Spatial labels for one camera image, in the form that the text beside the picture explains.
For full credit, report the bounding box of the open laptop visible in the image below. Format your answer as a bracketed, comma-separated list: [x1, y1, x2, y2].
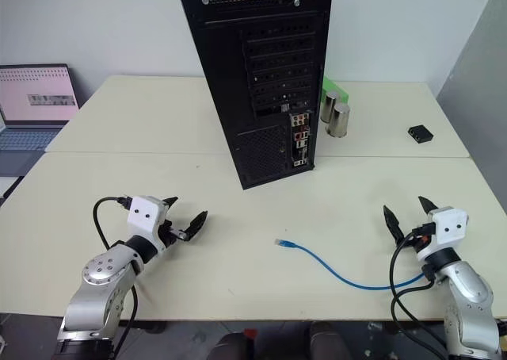
[0, 63, 81, 178]

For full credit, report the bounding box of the small black adapter box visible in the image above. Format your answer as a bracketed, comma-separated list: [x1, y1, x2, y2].
[408, 124, 435, 144]

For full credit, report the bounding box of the blue ethernet cable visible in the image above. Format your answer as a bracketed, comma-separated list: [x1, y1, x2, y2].
[273, 237, 432, 292]

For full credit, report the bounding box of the steel cup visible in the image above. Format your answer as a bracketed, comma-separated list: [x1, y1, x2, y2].
[325, 101, 352, 139]
[319, 90, 342, 124]

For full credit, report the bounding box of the grey partition panel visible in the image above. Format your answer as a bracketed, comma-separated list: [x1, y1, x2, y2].
[435, 0, 507, 215]

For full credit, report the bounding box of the green box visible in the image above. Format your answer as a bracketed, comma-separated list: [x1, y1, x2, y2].
[321, 75, 352, 101]

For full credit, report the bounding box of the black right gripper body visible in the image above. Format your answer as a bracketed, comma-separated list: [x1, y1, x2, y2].
[402, 220, 437, 255]

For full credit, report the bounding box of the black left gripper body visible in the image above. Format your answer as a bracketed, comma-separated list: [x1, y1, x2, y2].
[157, 216, 189, 251]

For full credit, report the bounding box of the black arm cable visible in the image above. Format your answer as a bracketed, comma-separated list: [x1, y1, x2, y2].
[388, 221, 453, 360]
[93, 194, 139, 360]

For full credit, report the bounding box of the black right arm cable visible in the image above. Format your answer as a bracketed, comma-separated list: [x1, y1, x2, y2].
[388, 221, 453, 360]

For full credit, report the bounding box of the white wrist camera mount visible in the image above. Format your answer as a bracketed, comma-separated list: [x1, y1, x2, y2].
[127, 195, 170, 255]
[415, 205, 471, 260]

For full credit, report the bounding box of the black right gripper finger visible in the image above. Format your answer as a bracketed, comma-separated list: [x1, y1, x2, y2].
[417, 195, 440, 219]
[382, 205, 406, 245]

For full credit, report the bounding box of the dark rounded shape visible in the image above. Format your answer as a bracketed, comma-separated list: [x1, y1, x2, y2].
[207, 329, 259, 360]
[308, 320, 350, 360]

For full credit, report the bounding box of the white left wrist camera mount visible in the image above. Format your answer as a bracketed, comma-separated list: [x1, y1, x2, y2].
[127, 195, 170, 255]

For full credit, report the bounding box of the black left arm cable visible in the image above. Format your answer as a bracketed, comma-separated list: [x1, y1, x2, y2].
[93, 194, 139, 360]

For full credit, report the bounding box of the black computer tower case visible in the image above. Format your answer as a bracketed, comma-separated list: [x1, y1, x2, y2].
[173, 0, 336, 191]

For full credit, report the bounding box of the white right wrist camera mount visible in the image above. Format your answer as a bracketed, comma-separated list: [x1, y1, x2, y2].
[415, 205, 471, 260]

